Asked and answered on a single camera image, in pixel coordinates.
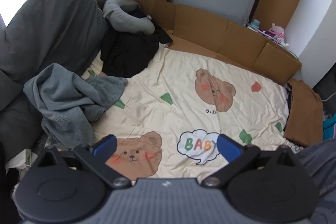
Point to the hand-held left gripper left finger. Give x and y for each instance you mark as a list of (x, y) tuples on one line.
[(105, 144)]

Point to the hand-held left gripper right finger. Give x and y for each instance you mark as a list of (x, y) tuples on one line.
[(228, 148)]

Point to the black clothes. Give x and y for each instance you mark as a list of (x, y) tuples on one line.
[(128, 56)]

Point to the brown folded cloth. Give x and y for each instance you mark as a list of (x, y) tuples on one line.
[(304, 113)]

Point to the white paper bag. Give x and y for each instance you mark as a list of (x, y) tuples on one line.
[(18, 162)]

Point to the cream bear print bed sheet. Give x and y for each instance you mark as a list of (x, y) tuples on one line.
[(170, 77)]

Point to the person's grey trouser leg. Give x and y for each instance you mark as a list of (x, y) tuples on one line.
[(320, 161)]

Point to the teal printed bag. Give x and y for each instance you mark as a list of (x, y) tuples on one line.
[(330, 127)]

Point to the flattened cardboard sheet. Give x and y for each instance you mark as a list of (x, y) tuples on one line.
[(223, 35)]

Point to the pink plastic items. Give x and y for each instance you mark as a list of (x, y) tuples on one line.
[(275, 32)]

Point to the grey neck pillow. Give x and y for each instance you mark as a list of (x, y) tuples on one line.
[(126, 20)]

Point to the teal bottle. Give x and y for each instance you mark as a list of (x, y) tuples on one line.
[(255, 24)]

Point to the dark grey quilt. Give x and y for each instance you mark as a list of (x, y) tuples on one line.
[(52, 16)]

